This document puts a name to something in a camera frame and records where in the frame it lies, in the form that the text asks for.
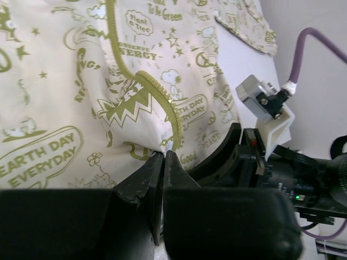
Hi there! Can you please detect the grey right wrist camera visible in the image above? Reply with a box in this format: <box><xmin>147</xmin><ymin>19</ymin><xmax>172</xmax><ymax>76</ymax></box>
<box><xmin>236</xmin><ymin>75</ymin><xmax>295</xmax><ymax>160</ymax></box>

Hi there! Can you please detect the cream green printed hooded jacket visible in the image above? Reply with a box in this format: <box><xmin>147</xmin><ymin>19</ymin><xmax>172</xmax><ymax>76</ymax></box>
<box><xmin>1</xmin><ymin>1</ymin><xmax>277</xmax><ymax>189</ymax></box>

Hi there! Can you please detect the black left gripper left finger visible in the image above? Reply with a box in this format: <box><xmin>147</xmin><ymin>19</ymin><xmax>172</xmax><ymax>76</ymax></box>
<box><xmin>1</xmin><ymin>153</ymin><xmax>164</xmax><ymax>259</ymax></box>

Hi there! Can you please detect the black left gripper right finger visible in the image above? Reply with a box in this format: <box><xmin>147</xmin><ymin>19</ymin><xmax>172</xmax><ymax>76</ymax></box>
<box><xmin>163</xmin><ymin>151</ymin><xmax>303</xmax><ymax>259</ymax></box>

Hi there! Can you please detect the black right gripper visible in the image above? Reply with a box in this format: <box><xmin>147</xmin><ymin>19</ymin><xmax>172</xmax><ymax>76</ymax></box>
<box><xmin>187</xmin><ymin>122</ymin><xmax>331</xmax><ymax>215</ymax></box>

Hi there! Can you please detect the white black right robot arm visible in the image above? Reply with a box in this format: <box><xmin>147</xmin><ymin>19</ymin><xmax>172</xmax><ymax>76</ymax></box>
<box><xmin>188</xmin><ymin>123</ymin><xmax>346</xmax><ymax>225</ymax></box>

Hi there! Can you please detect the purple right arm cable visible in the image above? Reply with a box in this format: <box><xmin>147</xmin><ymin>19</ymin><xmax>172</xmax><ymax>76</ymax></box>
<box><xmin>287</xmin><ymin>27</ymin><xmax>347</xmax><ymax>239</ymax></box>

